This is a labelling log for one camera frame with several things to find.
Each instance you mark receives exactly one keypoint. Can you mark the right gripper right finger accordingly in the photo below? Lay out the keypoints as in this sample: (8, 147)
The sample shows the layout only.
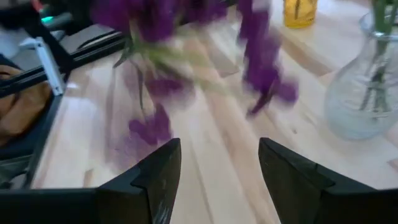
(326, 205)

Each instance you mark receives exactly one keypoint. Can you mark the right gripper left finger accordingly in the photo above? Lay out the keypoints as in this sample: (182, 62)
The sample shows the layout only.
(93, 205)

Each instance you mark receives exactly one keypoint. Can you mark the purple artificial flower bunch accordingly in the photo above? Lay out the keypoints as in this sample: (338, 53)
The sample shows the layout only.
(261, 62)

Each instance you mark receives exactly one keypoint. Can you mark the yellow glass vase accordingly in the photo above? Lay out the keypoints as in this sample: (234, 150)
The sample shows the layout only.
(300, 15)

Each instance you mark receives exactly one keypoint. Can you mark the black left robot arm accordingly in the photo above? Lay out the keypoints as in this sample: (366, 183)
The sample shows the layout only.
(15, 17)

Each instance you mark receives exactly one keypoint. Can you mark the clear glass vase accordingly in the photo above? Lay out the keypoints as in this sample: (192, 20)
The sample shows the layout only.
(348, 102)

